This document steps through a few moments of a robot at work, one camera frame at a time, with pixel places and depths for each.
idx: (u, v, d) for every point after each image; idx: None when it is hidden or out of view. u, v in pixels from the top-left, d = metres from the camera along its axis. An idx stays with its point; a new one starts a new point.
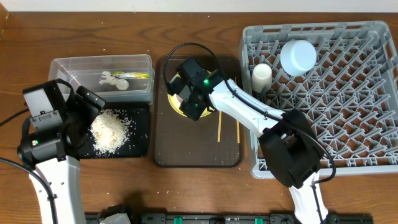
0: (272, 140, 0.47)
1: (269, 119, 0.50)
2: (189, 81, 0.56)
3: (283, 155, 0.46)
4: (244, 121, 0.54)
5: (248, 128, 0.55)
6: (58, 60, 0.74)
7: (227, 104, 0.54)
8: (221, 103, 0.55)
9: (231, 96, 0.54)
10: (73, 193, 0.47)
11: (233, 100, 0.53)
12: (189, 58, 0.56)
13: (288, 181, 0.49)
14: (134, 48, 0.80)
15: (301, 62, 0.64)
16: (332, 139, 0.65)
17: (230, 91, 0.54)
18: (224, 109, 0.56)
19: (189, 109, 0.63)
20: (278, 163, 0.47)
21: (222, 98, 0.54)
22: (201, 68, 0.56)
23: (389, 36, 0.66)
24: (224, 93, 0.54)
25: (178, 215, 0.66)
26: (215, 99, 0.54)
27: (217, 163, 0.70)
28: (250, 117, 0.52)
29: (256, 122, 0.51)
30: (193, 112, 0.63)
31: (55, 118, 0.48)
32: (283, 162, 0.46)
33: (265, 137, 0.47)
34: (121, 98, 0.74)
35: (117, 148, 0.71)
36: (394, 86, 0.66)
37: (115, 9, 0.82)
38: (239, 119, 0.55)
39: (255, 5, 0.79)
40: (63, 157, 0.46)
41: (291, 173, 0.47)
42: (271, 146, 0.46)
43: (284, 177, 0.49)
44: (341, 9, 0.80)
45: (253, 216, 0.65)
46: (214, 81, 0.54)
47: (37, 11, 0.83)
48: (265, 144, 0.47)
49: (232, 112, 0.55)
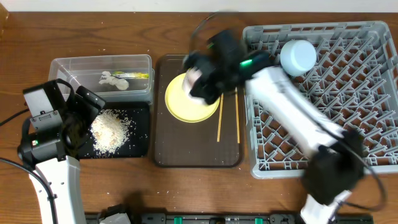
0: (329, 162, 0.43)
1: (322, 132, 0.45)
2: (225, 56, 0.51)
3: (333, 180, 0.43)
4: (287, 123, 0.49)
5: (288, 128, 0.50)
6: (58, 60, 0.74)
7: (270, 101, 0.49)
8: (262, 96, 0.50)
9: (278, 92, 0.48)
10: (72, 193, 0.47)
11: (285, 98, 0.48)
12: (226, 31, 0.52)
13: (318, 199, 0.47)
14: (134, 48, 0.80)
15: (301, 63, 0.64)
16: None
17: (278, 88, 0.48)
18: (262, 100, 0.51)
19: (207, 90, 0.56)
20: (320, 183, 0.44)
21: (266, 91, 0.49)
22: (239, 46, 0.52)
23: (389, 36, 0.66)
24: (269, 84, 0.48)
25: (178, 215, 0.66)
26: (254, 87, 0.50)
27: (217, 164, 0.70)
28: (300, 124, 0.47)
29: (306, 130, 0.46)
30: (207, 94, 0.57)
31: (55, 118, 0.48)
32: (328, 186, 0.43)
33: (320, 154, 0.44)
34: (121, 98, 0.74)
35: (117, 148, 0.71)
36: (394, 86, 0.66)
37: (115, 9, 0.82)
38: (280, 118, 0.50)
39: (255, 5, 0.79)
40: (63, 157, 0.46)
41: (331, 198, 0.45)
42: (324, 167, 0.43)
43: (316, 195, 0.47)
44: (341, 9, 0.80)
45: (253, 216, 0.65)
46: (257, 61, 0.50)
47: (37, 11, 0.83)
48: (319, 162, 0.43)
49: (273, 109, 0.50)
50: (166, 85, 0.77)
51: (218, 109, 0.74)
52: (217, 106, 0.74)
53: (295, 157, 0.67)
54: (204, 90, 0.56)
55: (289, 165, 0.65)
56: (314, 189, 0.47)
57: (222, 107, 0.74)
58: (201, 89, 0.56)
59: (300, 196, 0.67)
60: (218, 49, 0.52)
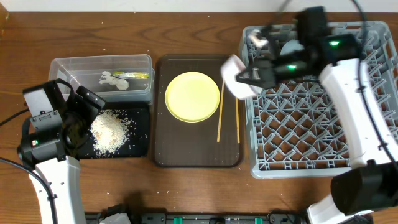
0: (374, 183, 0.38)
1: (382, 151, 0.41)
2: (311, 32, 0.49)
3: (365, 199, 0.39)
4: (347, 126, 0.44)
5: (344, 129, 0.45)
6: (58, 60, 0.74)
7: (342, 94, 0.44)
8: (335, 87, 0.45)
9: (355, 91, 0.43)
10: (73, 193, 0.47)
11: (357, 98, 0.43)
12: (319, 9, 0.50)
13: (339, 205, 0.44)
14: (134, 48, 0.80)
15: None
16: (332, 139, 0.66)
17: (359, 86, 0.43)
18: (329, 88, 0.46)
19: (272, 71, 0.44)
20: (349, 195, 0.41)
21: (342, 83, 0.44)
22: (326, 27, 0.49)
23: (389, 36, 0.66)
24: (350, 77, 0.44)
25: (178, 215, 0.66)
26: (331, 74, 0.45)
27: (217, 164, 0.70)
28: (362, 134, 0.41)
29: (364, 141, 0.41)
30: (265, 77, 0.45)
31: (55, 118, 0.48)
32: (359, 204, 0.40)
33: (369, 170, 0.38)
34: (121, 98, 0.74)
35: (117, 148, 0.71)
36: (394, 86, 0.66)
37: (115, 9, 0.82)
38: (342, 116, 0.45)
39: (255, 5, 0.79)
40: (63, 157, 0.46)
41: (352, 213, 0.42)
42: (366, 185, 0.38)
43: (340, 200, 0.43)
44: (341, 9, 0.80)
45: (253, 216, 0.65)
46: (345, 45, 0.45)
47: (37, 11, 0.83)
48: (364, 180, 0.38)
49: (339, 101, 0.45)
50: (166, 85, 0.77)
51: (218, 109, 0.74)
52: (217, 106, 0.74)
53: (294, 157, 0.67)
54: (264, 71, 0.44)
55: (289, 165, 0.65)
56: (341, 193, 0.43)
57: (222, 107, 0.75)
58: (259, 71, 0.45)
59: (300, 196, 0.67)
60: (305, 25, 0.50)
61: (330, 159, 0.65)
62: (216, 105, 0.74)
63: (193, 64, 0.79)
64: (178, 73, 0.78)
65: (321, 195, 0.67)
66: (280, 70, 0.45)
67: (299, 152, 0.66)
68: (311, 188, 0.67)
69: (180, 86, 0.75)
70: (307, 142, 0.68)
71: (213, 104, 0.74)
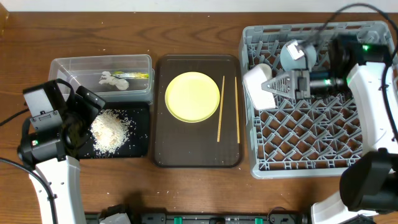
0: (383, 169, 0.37)
1: (395, 142, 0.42)
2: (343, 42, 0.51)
3: (373, 186, 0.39)
4: (364, 117, 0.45)
5: (361, 124, 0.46)
6: (58, 60, 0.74)
7: (364, 88, 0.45)
8: (358, 81, 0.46)
9: (377, 88, 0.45)
10: (73, 193, 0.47)
11: (379, 94, 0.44)
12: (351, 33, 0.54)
13: (346, 198, 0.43)
14: (134, 48, 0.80)
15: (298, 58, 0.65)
16: (332, 139, 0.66)
17: (382, 83, 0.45)
18: (351, 85, 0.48)
19: (306, 80, 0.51)
20: (356, 183, 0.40)
21: (366, 78, 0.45)
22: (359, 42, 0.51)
23: (390, 35, 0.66)
24: (375, 76, 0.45)
25: (178, 215, 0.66)
26: (357, 72, 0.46)
27: (217, 164, 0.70)
28: (378, 124, 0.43)
29: (379, 131, 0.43)
30: (300, 86, 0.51)
31: (55, 118, 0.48)
32: (365, 191, 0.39)
33: (380, 156, 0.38)
34: (121, 98, 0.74)
35: (117, 148, 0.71)
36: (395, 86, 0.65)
37: (115, 9, 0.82)
38: (360, 108, 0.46)
39: (255, 5, 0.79)
40: (63, 157, 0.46)
41: (359, 205, 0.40)
42: (375, 171, 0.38)
43: (347, 192, 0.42)
44: (341, 9, 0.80)
45: (253, 216, 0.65)
46: (376, 50, 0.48)
47: (37, 11, 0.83)
48: (372, 165, 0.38)
49: (358, 97, 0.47)
50: (166, 85, 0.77)
51: (218, 109, 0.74)
52: (217, 106, 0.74)
53: (294, 157, 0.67)
54: (300, 81, 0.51)
55: (289, 165, 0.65)
56: (348, 185, 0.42)
57: (222, 107, 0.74)
58: (295, 81, 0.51)
59: (300, 196, 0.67)
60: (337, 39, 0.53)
61: (330, 159, 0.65)
62: (216, 105, 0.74)
63: (193, 64, 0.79)
64: (178, 73, 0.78)
65: (321, 195, 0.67)
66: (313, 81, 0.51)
67: (299, 152, 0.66)
68: (311, 188, 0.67)
69: (180, 86, 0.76)
70: (307, 142, 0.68)
71: (213, 104, 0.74)
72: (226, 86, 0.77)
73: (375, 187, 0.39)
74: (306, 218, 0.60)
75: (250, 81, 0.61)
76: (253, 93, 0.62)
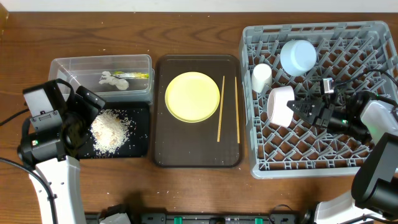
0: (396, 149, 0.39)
1: None
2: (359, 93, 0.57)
3: (387, 168, 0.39)
4: (377, 133, 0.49)
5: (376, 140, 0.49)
6: (58, 60, 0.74)
7: (377, 111, 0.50)
8: (371, 110, 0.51)
9: (388, 110, 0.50)
10: (72, 194, 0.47)
11: (390, 114, 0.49)
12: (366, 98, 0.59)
13: (358, 192, 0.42)
14: (134, 48, 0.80)
15: (301, 62, 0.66)
16: (332, 139, 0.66)
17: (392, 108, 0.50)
18: (367, 119, 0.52)
19: (330, 112, 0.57)
20: (370, 167, 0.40)
21: (379, 105, 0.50)
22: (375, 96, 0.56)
23: (389, 36, 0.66)
24: (387, 106, 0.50)
25: (178, 215, 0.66)
26: (372, 104, 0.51)
27: (217, 163, 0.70)
28: (390, 126, 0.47)
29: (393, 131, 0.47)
30: (323, 114, 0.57)
31: (55, 118, 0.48)
32: (379, 173, 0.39)
33: (393, 136, 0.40)
34: (121, 98, 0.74)
35: (117, 148, 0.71)
36: (394, 86, 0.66)
37: (115, 9, 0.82)
38: (374, 128, 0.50)
39: (255, 5, 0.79)
40: (63, 157, 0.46)
41: (374, 191, 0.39)
42: (390, 148, 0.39)
43: (360, 184, 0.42)
44: (341, 9, 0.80)
45: (253, 216, 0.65)
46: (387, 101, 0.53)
47: (37, 11, 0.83)
48: (388, 143, 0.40)
49: (374, 124, 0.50)
50: (166, 85, 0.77)
51: (218, 109, 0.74)
52: (217, 106, 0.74)
53: (294, 157, 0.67)
54: (323, 110, 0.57)
55: (289, 165, 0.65)
56: (360, 177, 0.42)
57: (222, 107, 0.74)
58: (319, 108, 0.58)
59: (300, 196, 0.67)
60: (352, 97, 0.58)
61: (330, 159, 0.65)
62: (216, 106, 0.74)
63: (193, 64, 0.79)
64: (178, 73, 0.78)
65: (321, 195, 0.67)
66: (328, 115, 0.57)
67: (299, 152, 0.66)
68: (311, 188, 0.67)
69: (180, 87, 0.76)
70: (306, 142, 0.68)
71: (213, 104, 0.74)
72: (226, 86, 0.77)
73: (390, 167, 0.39)
74: (310, 214, 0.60)
75: (279, 95, 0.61)
76: (275, 107, 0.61)
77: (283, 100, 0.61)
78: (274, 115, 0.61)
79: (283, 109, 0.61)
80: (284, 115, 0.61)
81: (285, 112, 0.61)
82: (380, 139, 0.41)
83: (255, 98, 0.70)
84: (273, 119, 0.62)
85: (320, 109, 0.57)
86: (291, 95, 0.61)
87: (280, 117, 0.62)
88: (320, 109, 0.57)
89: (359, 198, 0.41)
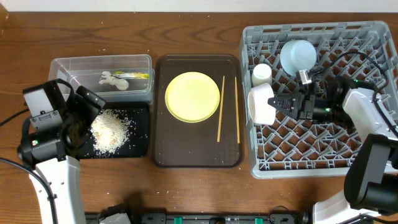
0: (382, 149, 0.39)
1: (392, 132, 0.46)
2: (338, 79, 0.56)
3: (375, 170, 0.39)
4: (362, 126, 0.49)
5: (360, 132, 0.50)
6: (58, 60, 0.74)
7: (358, 102, 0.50)
8: (352, 101, 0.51)
9: (369, 99, 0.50)
10: (73, 193, 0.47)
11: (371, 104, 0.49)
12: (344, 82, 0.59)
13: (351, 195, 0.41)
14: (134, 48, 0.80)
15: (300, 62, 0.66)
16: (332, 139, 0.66)
17: (373, 96, 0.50)
18: (350, 110, 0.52)
19: (312, 102, 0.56)
20: (360, 168, 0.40)
21: (359, 95, 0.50)
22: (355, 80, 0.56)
23: (389, 36, 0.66)
24: (367, 95, 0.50)
25: (178, 215, 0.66)
26: (352, 94, 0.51)
27: (217, 163, 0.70)
28: (374, 121, 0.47)
29: (376, 127, 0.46)
30: (305, 107, 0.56)
31: (55, 118, 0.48)
32: (369, 176, 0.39)
33: (379, 136, 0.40)
34: (121, 98, 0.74)
35: (117, 148, 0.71)
36: (394, 86, 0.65)
37: (115, 9, 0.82)
38: (357, 120, 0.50)
39: (255, 5, 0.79)
40: (63, 157, 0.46)
41: (367, 193, 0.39)
42: (376, 149, 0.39)
43: (352, 188, 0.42)
44: (341, 9, 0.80)
45: (253, 216, 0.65)
46: (365, 86, 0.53)
47: (37, 11, 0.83)
48: (373, 144, 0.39)
49: (356, 116, 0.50)
50: (166, 85, 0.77)
51: (218, 109, 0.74)
52: (217, 106, 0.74)
53: (294, 157, 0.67)
54: (305, 102, 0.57)
55: (289, 165, 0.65)
56: (351, 180, 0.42)
57: (222, 107, 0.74)
58: (300, 101, 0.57)
59: (300, 196, 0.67)
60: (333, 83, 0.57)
61: (330, 159, 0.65)
62: (216, 105, 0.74)
63: (193, 64, 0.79)
64: (178, 73, 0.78)
65: (321, 195, 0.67)
66: (310, 106, 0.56)
67: (299, 152, 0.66)
68: (311, 188, 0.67)
69: (180, 86, 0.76)
70: (306, 142, 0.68)
71: (212, 104, 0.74)
72: (226, 86, 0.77)
73: (379, 167, 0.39)
74: (307, 216, 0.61)
75: (257, 95, 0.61)
76: (258, 106, 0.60)
77: (262, 99, 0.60)
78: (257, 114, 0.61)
79: (266, 107, 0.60)
80: (268, 113, 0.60)
81: (267, 111, 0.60)
82: (365, 140, 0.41)
83: None
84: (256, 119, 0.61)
85: (302, 101, 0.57)
86: (270, 92, 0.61)
87: (262, 116, 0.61)
88: (303, 102, 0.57)
89: (352, 202, 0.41)
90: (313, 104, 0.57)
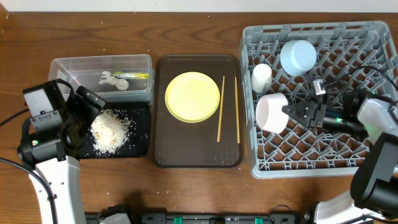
0: (394, 149, 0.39)
1: None
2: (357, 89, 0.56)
3: (386, 168, 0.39)
4: (375, 133, 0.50)
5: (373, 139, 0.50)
6: (58, 60, 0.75)
7: (374, 111, 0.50)
8: (368, 109, 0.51)
9: (385, 108, 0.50)
10: (73, 194, 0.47)
11: (387, 113, 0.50)
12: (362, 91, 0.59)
13: (357, 192, 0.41)
14: (134, 48, 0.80)
15: (301, 63, 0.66)
16: (332, 139, 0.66)
17: (389, 106, 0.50)
18: (365, 119, 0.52)
19: (324, 112, 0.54)
20: (370, 166, 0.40)
21: (375, 104, 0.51)
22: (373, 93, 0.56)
23: (389, 36, 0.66)
24: (384, 104, 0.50)
25: (178, 215, 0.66)
26: (369, 102, 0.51)
27: (217, 163, 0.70)
28: (388, 126, 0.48)
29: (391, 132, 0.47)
30: (316, 116, 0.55)
31: (55, 118, 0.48)
32: (377, 173, 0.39)
33: (392, 136, 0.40)
34: (121, 98, 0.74)
35: (117, 148, 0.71)
36: (394, 86, 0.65)
37: (116, 9, 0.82)
38: (372, 127, 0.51)
39: (255, 5, 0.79)
40: (63, 157, 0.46)
41: (374, 190, 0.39)
42: (388, 148, 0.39)
43: (359, 185, 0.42)
44: (341, 9, 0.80)
45: (253, 216, 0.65)
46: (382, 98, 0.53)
47: (37, 11, 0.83)
48: (386, 143, 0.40)
49: (370, 124, 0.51)
50: (166, 85, 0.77)
51: (218, 109, 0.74)
52: (217, 106, 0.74)
53: (294, 157, 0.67)
54: (316, 111, 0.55)
55: (289, 165, 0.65)
56: (360, 178, 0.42)
57: (222, 108, 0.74)
58: (311, 111, 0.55)
59: (301, 196, 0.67)
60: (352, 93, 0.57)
61: (330, 159, 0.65)
62: (216, 105, 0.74)
63: (193, 64, 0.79)
64: (178, 73, 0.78)
65: (321, 195, 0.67)
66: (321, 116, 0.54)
67: (299, 152, 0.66)
68: (311, 188, 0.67)
69: (180, 87, 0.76)
70: (306, 142, 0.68)
71: (213, 104, 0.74)
72: (226, 86, 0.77)
73: (388, 165, 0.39)
74: (310, 214, 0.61)
75: (271, 102, 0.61)
76: (269, 115, 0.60)
77: (275, 107, 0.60)
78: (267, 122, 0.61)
79: (277, 116, 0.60)
80: (278, 122, 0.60)
81: (277, 120, 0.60)
82: (377, 139, 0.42)
83: (255, 98, 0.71)
84: (265, 127, 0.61)
85: (313, 111, 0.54)
86: (283, 101, 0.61)
87: (272, 124, 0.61)
88: (314, 110, 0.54)
89: (359, 199, 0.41)
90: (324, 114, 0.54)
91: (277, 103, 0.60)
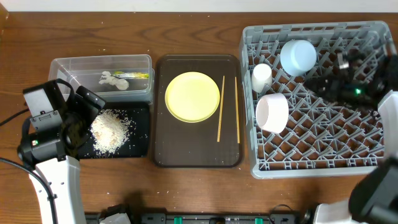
0: None
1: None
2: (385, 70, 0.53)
3: (387, 195, 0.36)
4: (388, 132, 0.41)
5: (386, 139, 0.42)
6: (58, 60, 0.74)
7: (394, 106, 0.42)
8: (390, 102, 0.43)
9: None
10: (73, 194, 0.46)
11: None
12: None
13: (356, 206, 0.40)
14: (134, 48, 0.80)
15: (301, 63, 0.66)
16: (332, 139, 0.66)
17: None
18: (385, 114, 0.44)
19: (339, 84, 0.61)
20: (370, 188, 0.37)
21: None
22: None
23: (390, 36, 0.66)
24: None
25: (178, 215, 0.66)
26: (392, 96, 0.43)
27: (217, 163, 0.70)
28: None
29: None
30: (332, 86, 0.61)
31: (55, 118, 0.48)
32: (377, 198, 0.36)
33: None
34: (121, 98, 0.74)
35: (117, 148, 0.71)
36: None
37: (115, 9, 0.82)
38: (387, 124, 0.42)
39: (255, 5, 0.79)
40: (63, 157, 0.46)
41: (370, 213, 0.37)
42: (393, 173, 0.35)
43: (357, 200, 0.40)
44: (342, 9, 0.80)
45: (253, 216, 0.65)
46: None
47: (37, 11, 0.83)
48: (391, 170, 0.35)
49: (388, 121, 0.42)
50: (166, 85, 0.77)
51: (218, 109, 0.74)
52: (217, 106, 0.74)
53: (294, 157, 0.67)
54: (334, 83, 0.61)
55: (289, 165, 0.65)
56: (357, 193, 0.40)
57: (222, 108, 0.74)
58: (329, 81, 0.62)
59: (301, 196, 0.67)
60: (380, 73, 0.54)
61: (329, 159, 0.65)
62: (216, 105, 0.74)
63: (193, 64, 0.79)
64: (178, 73, 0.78)
65: (321, 195, 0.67)
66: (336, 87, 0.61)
67: (299, 152, 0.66)
68: (311, 188, 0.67)
69: (180, 86, 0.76)
70: (306, 142, 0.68)
71: (213, 104, 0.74)
72: (226, 86, 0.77)
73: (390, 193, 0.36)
74: (310, 214, 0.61)
75: (270, 102, 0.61)
76: (269, 114, 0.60)
77: (274, 107, 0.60)
78: (267, 122, 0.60)
79: (276, 116, 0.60)
80: (278, 122, 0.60)
81: (277, 119, 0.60)
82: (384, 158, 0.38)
83: (255, 98, 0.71)
84: (265, 127, 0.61)
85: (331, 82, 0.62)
86: (282, 101, 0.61)
87: (273, 124, 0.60)
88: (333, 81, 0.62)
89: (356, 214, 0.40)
90: (341, 86, 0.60)
91: (277, 102, 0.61)
